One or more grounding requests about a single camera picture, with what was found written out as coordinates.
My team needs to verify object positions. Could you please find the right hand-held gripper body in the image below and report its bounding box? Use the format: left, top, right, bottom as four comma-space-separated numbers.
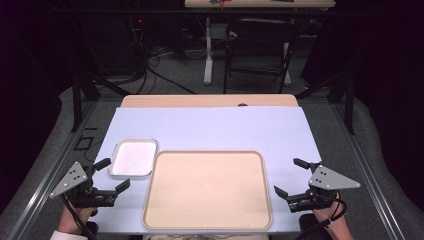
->
285, 161, 362, 214

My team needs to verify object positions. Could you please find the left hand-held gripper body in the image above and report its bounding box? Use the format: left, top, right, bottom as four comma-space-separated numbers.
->
49, 161, 118, 209

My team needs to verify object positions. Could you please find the person's left hand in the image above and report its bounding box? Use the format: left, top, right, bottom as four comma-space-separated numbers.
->
57, 195, 98, 235

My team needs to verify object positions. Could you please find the person's right hand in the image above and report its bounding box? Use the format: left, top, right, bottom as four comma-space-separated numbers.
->
301, 196, 348, 232

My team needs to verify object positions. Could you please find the small silver metal tray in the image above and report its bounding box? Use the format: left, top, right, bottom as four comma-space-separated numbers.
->
108, 137, 159, 179

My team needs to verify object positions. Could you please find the black metal stand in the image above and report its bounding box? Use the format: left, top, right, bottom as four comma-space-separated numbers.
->
70, 70, 132, 133
294, 70, 356, 136

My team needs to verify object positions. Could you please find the large beige tray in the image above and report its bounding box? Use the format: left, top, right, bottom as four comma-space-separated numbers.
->
142, 150, 274, 231

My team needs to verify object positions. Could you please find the light blue board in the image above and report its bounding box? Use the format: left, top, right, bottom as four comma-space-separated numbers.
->
90, 106, 323, 235

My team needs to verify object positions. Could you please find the wooden table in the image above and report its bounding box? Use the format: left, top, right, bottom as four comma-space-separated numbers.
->
119, 93, 300, 109

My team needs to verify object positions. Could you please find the black folding chair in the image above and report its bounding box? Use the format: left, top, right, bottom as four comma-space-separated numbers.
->
223, 17, 298, 95

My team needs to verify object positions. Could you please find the white desk leg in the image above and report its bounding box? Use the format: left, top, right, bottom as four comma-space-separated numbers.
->
203, 17, 215, 86

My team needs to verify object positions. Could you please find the wooden desk top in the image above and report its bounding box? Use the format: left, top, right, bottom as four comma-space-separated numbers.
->
183, 0, 336, 9

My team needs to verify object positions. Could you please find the aluminium frame rail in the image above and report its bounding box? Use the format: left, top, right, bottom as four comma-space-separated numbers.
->
329, 99, 407, 240
5, 99, 98, 240

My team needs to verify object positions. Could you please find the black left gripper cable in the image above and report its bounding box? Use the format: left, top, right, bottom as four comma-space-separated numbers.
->
60, 194, 90, 240

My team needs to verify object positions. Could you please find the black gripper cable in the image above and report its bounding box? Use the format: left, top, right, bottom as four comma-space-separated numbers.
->
293, 191, 349, 240
60, 194, 90, 240

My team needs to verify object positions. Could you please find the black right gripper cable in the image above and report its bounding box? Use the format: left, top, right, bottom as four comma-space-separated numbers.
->
293, 191, 349, 240

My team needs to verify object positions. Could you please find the bundle of floor cables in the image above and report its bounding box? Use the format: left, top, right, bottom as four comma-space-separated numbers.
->
131, 44, 198, 96

